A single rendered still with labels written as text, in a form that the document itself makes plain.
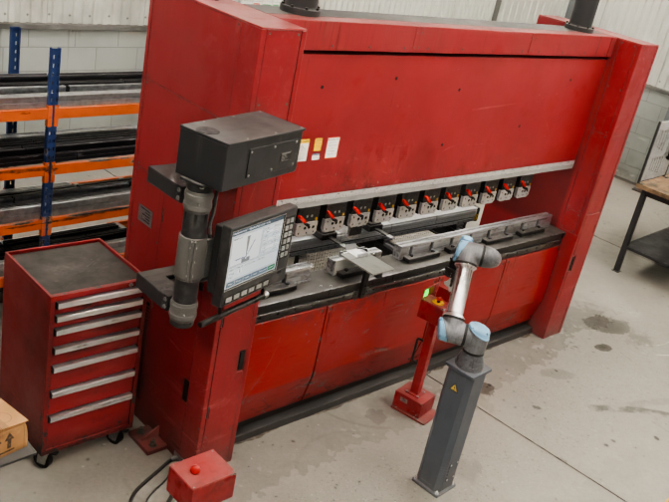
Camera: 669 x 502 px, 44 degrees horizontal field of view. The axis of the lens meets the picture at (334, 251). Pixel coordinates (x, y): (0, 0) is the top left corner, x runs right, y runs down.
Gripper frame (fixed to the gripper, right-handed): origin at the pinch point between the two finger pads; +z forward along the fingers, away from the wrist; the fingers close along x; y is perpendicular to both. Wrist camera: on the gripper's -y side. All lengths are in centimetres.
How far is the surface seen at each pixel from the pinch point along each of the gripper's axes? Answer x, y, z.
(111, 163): 80, 212, 0
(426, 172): -3, 41, -58
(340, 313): 58, 36, 18
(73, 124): -80, 441, 87
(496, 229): -95, 20, -9
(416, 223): -47, 56, -7
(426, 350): 7.7, -1.6, 39.5
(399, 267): 8.7, 32.6, -0.9
